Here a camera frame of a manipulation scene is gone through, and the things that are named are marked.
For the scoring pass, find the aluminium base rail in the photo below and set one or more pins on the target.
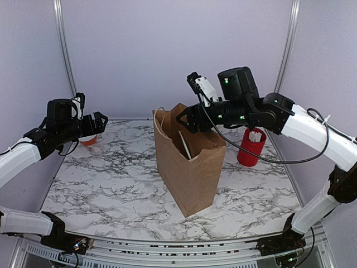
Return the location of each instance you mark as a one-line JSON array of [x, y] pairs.
[[114, 252]]

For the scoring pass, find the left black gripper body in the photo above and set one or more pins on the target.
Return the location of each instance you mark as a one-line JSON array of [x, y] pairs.
[[88, 129]]

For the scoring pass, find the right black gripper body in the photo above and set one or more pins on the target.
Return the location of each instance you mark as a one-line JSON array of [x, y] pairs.
[[204, 122]]

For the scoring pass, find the red cylindrical holder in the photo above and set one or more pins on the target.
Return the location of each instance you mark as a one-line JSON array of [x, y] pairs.
[[247, 156]]

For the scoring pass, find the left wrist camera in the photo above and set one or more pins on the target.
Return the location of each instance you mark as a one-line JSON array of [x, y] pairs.
[[61, 112]]

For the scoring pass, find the aluminium frame post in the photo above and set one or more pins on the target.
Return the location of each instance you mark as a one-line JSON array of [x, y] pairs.
[[288, 45], [60, 25]]

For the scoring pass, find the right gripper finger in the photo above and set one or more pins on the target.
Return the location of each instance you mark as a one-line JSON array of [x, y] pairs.
[[185, 115], [188, 125]]

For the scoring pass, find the white and orange bowl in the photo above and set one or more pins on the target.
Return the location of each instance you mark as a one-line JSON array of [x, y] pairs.
[[88, 140]]

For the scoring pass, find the white straw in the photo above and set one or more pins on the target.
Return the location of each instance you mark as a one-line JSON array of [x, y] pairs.
[[185, 145]]

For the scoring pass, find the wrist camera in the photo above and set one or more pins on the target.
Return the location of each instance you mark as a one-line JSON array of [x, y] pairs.
[[237, 85], [61, 112]]

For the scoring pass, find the left aluminium frame post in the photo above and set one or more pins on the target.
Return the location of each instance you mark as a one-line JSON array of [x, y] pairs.
[[60, 25]]

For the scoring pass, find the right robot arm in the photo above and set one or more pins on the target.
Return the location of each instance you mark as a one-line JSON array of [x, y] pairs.
[[282, 116]]

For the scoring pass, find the white sugar packets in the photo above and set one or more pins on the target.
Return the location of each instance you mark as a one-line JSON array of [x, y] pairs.
[[255, 136]]

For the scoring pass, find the brown paper bag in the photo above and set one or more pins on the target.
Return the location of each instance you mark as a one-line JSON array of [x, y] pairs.
[[192, 183]]

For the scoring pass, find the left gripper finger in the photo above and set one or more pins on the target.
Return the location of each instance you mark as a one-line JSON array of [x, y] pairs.
[[99, 115], [100, 125]]

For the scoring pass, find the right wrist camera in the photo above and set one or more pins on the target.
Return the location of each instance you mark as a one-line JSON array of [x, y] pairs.
[[237, 85]]

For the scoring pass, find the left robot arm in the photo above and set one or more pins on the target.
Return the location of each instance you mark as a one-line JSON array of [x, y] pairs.
[[32, 148]]

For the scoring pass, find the right aluminium frame post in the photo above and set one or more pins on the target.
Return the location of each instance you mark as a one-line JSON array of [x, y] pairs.
[[288, 45]]

